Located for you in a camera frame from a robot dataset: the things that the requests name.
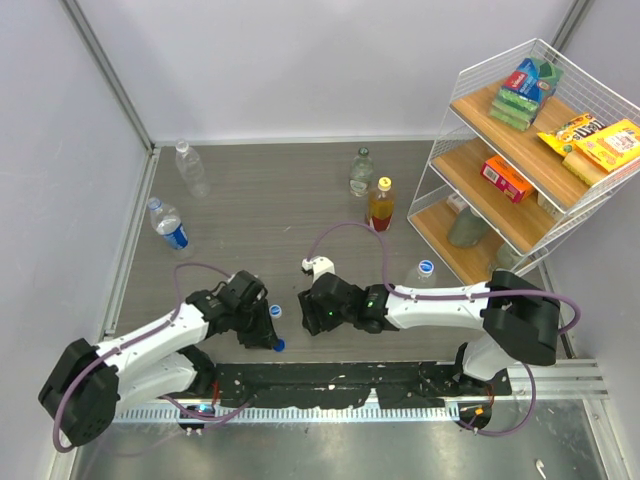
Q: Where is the yellow bottle cap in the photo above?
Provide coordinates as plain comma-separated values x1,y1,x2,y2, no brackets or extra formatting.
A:
378,177,392,191

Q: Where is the blue white bottle cap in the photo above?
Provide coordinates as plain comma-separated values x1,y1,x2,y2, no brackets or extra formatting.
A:
269,305,282,320

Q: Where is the white slotted cable duct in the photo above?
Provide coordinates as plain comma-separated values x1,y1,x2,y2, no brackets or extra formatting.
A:
114,401,459,424

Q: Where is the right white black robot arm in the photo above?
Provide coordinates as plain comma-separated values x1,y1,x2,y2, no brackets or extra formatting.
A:
298,271,560,395

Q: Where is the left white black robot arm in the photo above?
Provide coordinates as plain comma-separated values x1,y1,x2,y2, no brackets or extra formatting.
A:
38,270,285,453

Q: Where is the dark blue bottle cap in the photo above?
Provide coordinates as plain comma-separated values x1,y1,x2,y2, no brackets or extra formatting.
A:
273,338,286,352

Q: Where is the yellow candy bag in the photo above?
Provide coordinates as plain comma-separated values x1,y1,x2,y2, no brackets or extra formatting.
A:
537,112,607,157

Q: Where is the green grey cup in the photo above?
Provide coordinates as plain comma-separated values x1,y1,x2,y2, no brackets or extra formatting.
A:
447,207,491,248

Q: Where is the small white box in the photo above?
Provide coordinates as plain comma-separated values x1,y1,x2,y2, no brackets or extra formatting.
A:
446,193,468,215

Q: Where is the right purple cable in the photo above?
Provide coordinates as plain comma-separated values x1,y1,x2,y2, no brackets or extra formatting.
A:
308,222,582,437

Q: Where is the amber tea bottle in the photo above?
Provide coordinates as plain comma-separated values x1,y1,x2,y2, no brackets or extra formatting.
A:
366,183,395,232

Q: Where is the clear bottle blue cap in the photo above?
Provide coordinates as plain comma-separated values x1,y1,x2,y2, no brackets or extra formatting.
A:
403,259,436,289

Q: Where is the blue label water bottle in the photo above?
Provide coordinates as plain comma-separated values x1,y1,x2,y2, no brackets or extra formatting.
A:
147,197,193,259

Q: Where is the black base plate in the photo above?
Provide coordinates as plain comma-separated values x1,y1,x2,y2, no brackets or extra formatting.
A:
154,360,514,410

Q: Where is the green cap glass bottle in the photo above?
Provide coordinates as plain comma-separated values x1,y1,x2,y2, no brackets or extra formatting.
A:
349,147,374,197

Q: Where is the orange red box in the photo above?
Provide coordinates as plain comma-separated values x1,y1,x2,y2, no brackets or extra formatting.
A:
481,155,535,204

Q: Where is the clear empty plastic bottle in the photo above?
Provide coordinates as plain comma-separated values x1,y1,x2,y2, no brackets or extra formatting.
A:
175,139,210,198

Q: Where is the clear glass on shelf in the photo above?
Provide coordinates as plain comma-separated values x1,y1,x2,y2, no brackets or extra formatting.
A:
487,243,522,275

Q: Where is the white wire shelf rack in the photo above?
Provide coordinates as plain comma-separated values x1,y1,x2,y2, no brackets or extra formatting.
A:
407,39,639,284

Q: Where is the yellow sponge pack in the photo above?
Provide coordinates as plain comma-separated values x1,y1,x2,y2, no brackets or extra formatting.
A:
562,119,639,187

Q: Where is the green sponge pack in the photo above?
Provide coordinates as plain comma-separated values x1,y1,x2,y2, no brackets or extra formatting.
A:
489,57,564,131

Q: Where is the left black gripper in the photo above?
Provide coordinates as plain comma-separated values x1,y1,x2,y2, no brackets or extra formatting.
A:
232,298,280,349

